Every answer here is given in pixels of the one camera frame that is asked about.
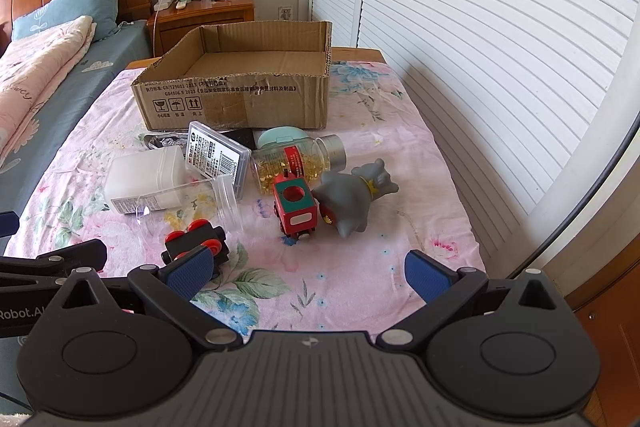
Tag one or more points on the clear labelled plastic box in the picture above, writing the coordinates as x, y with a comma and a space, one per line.
215, 157

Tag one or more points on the pink floral tablecloth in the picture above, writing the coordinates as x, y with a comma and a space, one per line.
350, 282

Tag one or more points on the blue pillow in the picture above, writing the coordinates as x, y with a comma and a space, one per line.
85, 2

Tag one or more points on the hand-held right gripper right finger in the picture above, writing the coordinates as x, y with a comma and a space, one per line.
425, 274

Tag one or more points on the wooden nightstand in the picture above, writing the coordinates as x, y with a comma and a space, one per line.
210, 14

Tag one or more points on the black toy train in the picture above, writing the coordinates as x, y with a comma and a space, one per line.
197, 237

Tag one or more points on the white power strip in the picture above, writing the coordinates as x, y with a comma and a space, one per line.
165, 0

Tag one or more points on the brown cardboard box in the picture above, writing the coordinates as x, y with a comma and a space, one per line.
240, 102

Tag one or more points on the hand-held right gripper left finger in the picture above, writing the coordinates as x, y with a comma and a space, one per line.
187, 274

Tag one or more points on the black power bank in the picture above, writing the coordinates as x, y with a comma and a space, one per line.
242, 137

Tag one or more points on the white wall outlet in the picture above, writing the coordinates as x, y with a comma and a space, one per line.
285, 13

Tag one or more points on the blue bed sheet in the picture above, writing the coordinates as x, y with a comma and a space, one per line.
115, 47

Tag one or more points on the pink quilt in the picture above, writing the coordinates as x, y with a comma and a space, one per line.
35, 67

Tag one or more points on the grey toy elephant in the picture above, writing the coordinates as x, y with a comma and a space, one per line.
345, 197

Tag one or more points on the teal round case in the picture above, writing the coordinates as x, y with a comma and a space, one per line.
280, 137

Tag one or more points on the red toy train car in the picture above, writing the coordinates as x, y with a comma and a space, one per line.
300, 222

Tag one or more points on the yellow capsule bottle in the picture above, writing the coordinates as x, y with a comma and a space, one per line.
312, 162

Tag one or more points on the white plastic container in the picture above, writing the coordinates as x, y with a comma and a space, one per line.
140, 177

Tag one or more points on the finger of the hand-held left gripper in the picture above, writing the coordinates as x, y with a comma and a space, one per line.
60, 257
7, 224

